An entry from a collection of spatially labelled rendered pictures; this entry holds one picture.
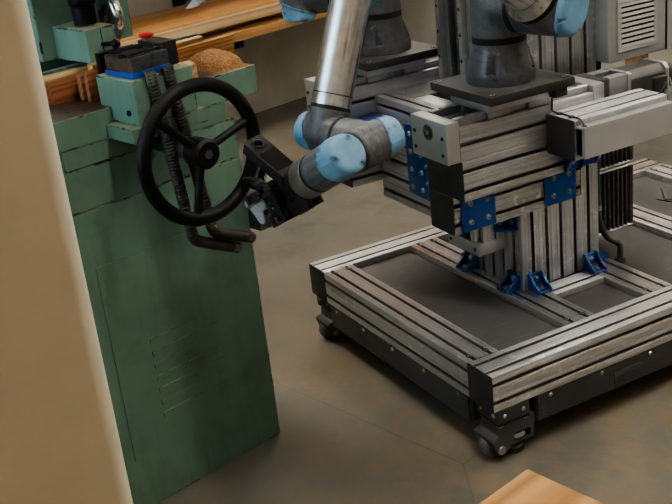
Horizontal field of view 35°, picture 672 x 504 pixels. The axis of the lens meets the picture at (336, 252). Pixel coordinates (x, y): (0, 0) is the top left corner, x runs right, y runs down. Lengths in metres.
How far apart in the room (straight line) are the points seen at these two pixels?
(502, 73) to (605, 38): 0.44
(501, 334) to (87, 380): 2.15
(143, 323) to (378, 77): 0.88
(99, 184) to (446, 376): 0.91
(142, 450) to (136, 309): 0.33
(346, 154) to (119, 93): 0.53
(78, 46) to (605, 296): 1.39
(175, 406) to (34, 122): 2.03
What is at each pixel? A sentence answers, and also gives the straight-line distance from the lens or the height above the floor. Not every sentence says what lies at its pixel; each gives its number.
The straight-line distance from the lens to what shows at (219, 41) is 2.53.
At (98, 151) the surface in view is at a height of 0.82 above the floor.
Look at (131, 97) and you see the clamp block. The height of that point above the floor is 0.93.
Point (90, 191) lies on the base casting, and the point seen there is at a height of 0.75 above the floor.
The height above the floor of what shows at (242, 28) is 0.54.
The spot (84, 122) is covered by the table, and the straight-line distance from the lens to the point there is 2.17.
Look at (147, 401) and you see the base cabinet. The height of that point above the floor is 0.25.
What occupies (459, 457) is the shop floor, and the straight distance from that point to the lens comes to 2.53.
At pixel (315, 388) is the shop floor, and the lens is 2.86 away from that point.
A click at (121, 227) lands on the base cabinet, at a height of 0.65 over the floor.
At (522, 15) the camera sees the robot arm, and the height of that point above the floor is 0.98.
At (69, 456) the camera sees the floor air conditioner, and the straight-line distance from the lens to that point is 0.49.
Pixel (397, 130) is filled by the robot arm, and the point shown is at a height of 0.86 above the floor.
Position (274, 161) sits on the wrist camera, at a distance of 1.99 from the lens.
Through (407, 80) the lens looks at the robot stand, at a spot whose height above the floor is 0.74.
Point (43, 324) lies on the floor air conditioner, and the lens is 0.46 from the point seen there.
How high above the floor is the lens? 1.39
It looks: 22 degrees down
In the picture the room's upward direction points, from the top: 7 degrees counter-clockwise
